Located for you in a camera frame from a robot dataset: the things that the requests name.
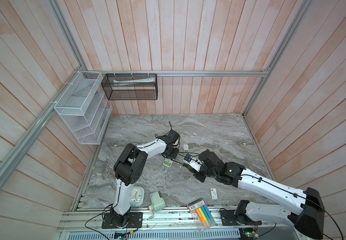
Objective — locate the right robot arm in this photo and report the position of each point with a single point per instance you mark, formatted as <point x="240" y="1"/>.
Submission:
<point x="302" y="209"/>

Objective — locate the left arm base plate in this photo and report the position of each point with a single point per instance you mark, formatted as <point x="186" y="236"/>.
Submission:
<point x="128" y="220"/>

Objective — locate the paper in black basket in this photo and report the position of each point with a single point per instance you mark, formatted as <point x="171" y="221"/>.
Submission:
<point x="144" y="82"/>

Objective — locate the pale green alarm clock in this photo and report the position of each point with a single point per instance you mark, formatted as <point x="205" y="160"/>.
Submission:
<point x="137" y="197"/>

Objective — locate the red white remote control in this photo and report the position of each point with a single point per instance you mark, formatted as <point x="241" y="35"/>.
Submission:
<point x="167" y="163"/>

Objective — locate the pack of coloured markers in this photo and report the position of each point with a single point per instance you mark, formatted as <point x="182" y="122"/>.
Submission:
<point x="201" y="215"/>

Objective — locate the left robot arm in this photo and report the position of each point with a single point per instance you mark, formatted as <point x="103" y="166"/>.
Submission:
<point x="131" y="163"/>

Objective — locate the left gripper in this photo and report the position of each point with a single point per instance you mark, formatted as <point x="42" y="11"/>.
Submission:
<point x="174" y="155"/>

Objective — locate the black wire mesh basket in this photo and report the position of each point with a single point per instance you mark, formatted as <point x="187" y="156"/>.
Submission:
<point x="129" y="93"/>

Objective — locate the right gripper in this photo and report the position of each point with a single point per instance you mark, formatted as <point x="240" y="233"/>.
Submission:
<point x="197" y="176"/>

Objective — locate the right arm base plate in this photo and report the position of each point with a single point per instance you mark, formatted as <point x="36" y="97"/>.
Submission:
<point x="233" y="218"/>

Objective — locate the white battery cover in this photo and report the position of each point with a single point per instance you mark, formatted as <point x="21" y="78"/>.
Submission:
<point x="186" y="147"/>

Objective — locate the white wire mesh shelf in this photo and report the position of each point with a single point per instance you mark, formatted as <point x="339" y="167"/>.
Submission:
<point x="84" y="108"/>

